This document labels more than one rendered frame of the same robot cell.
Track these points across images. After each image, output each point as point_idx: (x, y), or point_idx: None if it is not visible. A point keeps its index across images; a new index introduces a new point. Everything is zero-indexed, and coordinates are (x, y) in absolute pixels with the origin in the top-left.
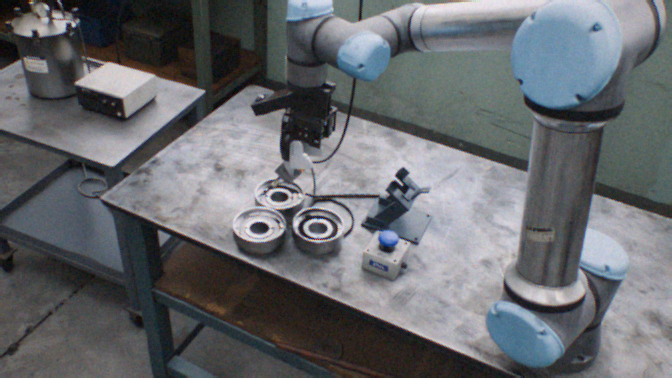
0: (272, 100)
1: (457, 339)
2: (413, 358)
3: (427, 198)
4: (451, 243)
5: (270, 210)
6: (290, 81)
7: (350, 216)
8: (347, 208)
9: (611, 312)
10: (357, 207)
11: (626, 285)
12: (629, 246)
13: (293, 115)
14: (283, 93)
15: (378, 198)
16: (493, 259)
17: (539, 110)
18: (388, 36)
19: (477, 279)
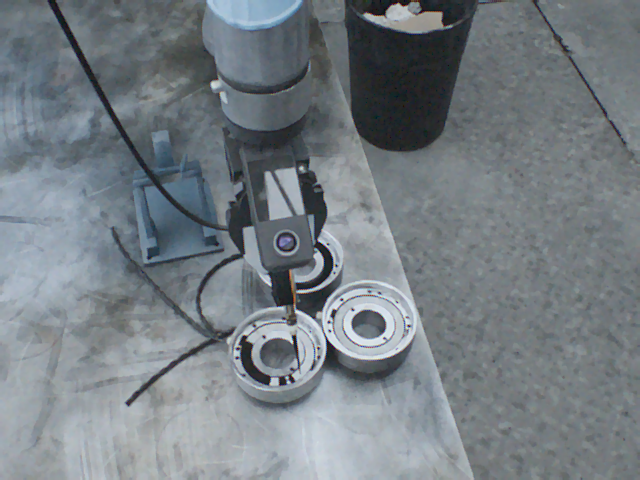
0: (302, 193)
1: (326, 89)
2: None
3: (91, 216)
4: (174, 153)
5: (326, 329)
6: (310, 101)
7: (216, 272)
8: (203, 282)
9: (173, 12)
10: (187, 276)
11: (117, 13)
12: (38, 25)
13: (304, 157)
14: (281, 173)
15: (150, 257)
16: (170, 109)
17: None
18: None
19: (220, 109)
